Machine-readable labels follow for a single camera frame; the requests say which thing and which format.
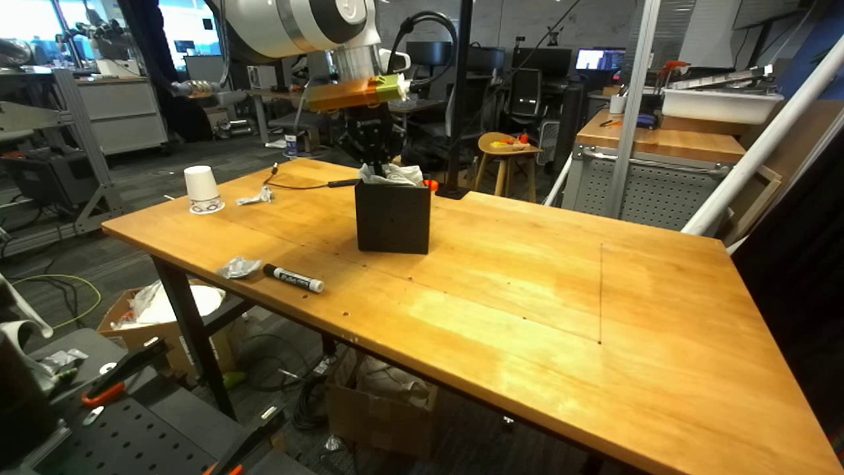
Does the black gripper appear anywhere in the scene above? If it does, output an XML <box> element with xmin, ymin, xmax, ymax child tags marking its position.
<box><xmin>341</xmin><ymin>104</ymin><xmax>395</xmax><ymax>174</ymax></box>

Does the black perforated metal box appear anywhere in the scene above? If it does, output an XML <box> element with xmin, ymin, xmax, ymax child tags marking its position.
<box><xmin>353</xmin><ymin>182</ymin><xmax>430</xmax><ymax>252</ymax></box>

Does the white towel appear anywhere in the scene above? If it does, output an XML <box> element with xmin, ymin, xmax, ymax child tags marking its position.
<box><xmin>358</xmin><ymin>164</ymin><xmax>425</xmax><ymax>187</ymax></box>

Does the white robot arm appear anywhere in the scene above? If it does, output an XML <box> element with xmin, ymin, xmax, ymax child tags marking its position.
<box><xmin>205</xmin><ymin>0</ymin><xmax>409</xmax><ymax>168</ymax></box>

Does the cardboard box under table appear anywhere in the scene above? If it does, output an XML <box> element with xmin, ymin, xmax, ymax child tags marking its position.
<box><xmin>98</xmin><ymin>278</ymin><xmax>237</xmax><ymax>380</ymax></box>

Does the round wooden stool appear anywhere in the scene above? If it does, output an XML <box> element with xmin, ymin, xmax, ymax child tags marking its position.
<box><xmin>471</xmin><ymin>131</ymin><xmax>537</xmax><ymax>194</ymax></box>

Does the black white marker pen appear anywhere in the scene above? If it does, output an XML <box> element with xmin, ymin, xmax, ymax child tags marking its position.
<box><xmin>262</xmin><ymin>264</ymin><xmax>325</xmax><ymax>292</ymax></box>

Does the laptop screen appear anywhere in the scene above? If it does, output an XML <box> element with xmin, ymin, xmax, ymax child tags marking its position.
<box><xmin>574</xmin><ymin>46</ymin><xmax>624</xmax><ymax>74</ymax></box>

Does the grey drawer cabinet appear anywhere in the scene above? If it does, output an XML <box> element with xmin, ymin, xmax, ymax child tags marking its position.
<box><xmin>76</xmin><ymin>79</ymin><xmax>165</xmax><ymax>156</ymax></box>

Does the wooden workbench with pegboard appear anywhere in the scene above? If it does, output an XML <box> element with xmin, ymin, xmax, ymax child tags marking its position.
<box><xmin>549</xmin><ymin>110</ymin><xmax>743</xmax><ymax>230</ymax></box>

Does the white plastic bin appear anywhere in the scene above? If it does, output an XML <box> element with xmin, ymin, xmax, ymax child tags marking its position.
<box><xmin>661</xmin><ymin>86</ymin><xmax>780</xmax><ymax>123</ymax></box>

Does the black cable with plug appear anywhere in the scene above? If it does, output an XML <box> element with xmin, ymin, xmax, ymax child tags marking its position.
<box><xmin>259</xmin><ymin>160</ymin><xmax>367</xmax><ymax>191</ymax></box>

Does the white diagonal frame pole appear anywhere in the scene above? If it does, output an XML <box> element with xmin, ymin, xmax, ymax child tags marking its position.
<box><xmin>684</xmin><ymin>36</ymin><xmax>844</xmax><ymax>235</ymax></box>

